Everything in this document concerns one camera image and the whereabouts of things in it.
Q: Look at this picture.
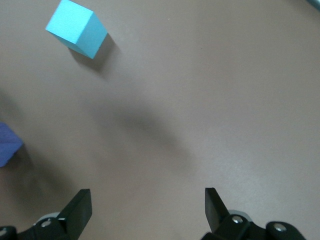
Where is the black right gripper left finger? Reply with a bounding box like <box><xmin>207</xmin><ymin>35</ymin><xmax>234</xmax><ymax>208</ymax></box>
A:
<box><xmin>0</xmin><ymin>188</ymin><xmax>93</xmax><ymax>240</ymax></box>

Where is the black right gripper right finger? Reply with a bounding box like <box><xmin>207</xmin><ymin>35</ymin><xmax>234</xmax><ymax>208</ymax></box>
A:
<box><xmin>200</xmin><ymin>187</ymin><xmax>308</xmax><ymax>240</ymax></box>

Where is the violet blue foam cube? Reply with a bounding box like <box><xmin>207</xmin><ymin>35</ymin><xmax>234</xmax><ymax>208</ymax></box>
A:
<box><xmin>0</xmin><ymin>121</ymin><xmax>25</xmax><ymax>169</ymax></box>

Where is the brown table cover sheet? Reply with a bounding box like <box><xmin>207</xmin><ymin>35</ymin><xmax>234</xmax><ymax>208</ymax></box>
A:
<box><xmin>0</xmin><ymin>0</ymin><xmax>320</xmax><ymax>240</ymax></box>

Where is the light blue foam cube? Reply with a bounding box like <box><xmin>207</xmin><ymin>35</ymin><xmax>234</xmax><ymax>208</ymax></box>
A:
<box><xmin>44</xmin><ymin>0</ymin><xmax>109</xmax><ymax>60</ymax></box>

